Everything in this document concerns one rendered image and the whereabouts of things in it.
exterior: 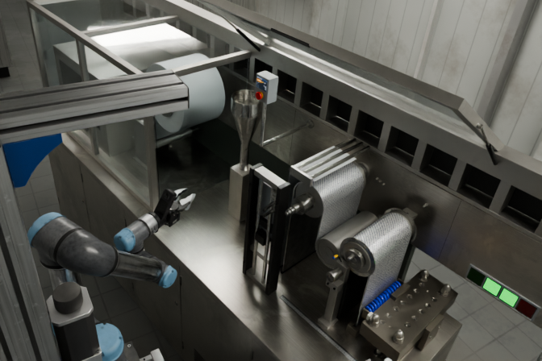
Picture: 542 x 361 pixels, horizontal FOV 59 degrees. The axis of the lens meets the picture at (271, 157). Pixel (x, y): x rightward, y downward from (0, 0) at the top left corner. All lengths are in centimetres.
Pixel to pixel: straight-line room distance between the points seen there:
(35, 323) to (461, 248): 140
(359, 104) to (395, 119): 17
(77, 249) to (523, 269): 139
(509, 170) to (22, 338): 138
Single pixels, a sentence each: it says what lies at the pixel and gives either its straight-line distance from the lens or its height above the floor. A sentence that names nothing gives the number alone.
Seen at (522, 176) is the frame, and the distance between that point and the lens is 166.
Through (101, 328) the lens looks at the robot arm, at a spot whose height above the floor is 105.
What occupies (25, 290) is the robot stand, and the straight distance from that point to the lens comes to 95.
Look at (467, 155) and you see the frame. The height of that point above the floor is 160.
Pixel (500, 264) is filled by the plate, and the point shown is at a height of 128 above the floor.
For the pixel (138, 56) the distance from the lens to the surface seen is 219.
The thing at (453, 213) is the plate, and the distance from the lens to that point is 182.
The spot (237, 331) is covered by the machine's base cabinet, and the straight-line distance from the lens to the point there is 204.
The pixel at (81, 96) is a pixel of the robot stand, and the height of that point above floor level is 203.
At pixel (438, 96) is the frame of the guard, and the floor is 195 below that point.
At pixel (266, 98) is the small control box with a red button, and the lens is 175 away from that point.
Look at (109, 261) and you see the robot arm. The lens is 146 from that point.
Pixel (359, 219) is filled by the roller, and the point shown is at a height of 123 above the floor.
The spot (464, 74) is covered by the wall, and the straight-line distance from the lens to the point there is 443.
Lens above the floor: 241
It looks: 34 degrees down
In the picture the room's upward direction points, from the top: 6 degrees clockwise
